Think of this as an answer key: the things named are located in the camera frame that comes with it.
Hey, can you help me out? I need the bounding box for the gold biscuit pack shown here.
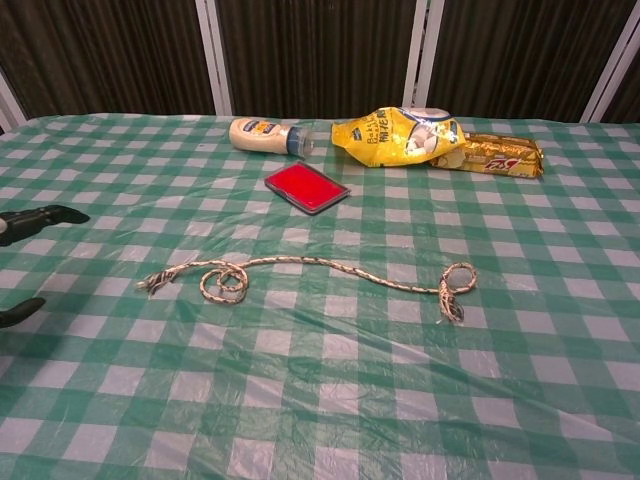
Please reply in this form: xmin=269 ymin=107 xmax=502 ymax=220
xmin=432 ymin=132 xmax=545 ymax=179

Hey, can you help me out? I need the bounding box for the green white checked tablecloth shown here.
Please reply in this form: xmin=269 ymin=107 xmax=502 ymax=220
xmin=0 ymin=112 xmax=640 ymax=480

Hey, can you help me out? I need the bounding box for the white patterned braided rope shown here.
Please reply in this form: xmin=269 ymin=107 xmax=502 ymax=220
xmin=137 ymin=254 xmax=479 ymax=326

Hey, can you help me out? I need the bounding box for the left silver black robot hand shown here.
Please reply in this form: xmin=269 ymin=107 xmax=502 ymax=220
xmin=0 ymin=204 xmax=92 ymax=329

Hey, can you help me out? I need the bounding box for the yellow snack bag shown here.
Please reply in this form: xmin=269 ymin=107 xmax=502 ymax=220
xmin=330 ymin=105 xmax=469 ymax=169

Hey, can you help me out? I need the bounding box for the white partition frame post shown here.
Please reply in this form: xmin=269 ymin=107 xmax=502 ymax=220
xmin=579 ymin=0 xmax=640 ymax=124
xmin=194 ymin=0 xmax=235 ymax=117
xmin=0 ymin=64 xmax=29 ymax=134
xmin=413 ymin=0 xmax=446 ymax=109

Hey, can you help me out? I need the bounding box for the mayonnaise squeeze bottle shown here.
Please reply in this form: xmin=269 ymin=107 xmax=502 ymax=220
xmin=228 ymin=117 xmax=316 ymax=157

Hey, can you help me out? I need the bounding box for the red ink pad box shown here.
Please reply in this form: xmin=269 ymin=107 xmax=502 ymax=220
xmin=263 ymin=160 xmax=351 ymax=217

